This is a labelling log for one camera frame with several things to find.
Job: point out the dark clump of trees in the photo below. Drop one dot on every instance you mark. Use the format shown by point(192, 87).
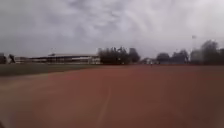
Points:
point(115, 56)

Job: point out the red running track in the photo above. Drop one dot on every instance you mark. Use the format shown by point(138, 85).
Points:
point(140, 96)

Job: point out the long low grandstand building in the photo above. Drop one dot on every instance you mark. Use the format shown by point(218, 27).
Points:
point(66, 59)

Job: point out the green grass field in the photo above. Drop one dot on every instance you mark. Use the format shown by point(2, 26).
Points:
point(30, 69)

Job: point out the floodlight pole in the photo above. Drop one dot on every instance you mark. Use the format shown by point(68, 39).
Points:
point(194, 41)

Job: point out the row of trees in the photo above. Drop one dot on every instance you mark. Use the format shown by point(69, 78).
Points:
point(208, 53)

